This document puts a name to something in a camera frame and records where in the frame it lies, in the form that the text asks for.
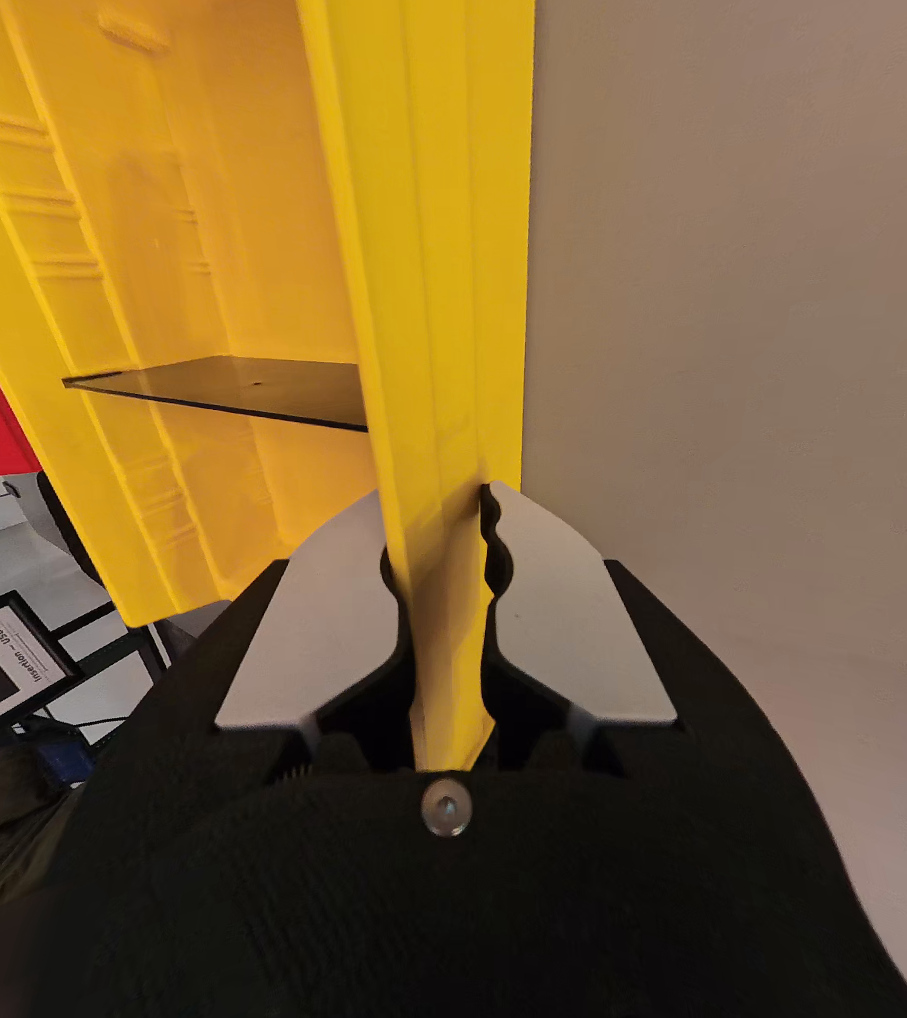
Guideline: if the black bin divider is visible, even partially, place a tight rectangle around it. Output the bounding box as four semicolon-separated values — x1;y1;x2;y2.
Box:
62;355;369;434

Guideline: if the framed tag sign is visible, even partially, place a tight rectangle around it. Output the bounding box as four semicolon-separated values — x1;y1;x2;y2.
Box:
0;590;86;734

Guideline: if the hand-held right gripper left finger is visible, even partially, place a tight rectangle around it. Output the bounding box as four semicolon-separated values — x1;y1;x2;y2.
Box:
213;489;418;736

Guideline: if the yellow storage bin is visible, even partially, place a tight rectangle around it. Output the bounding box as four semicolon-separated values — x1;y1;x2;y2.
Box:
0;0;538;776

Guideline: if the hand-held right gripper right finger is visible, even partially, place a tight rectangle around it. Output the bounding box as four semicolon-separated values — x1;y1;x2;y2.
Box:
479;481;679;733

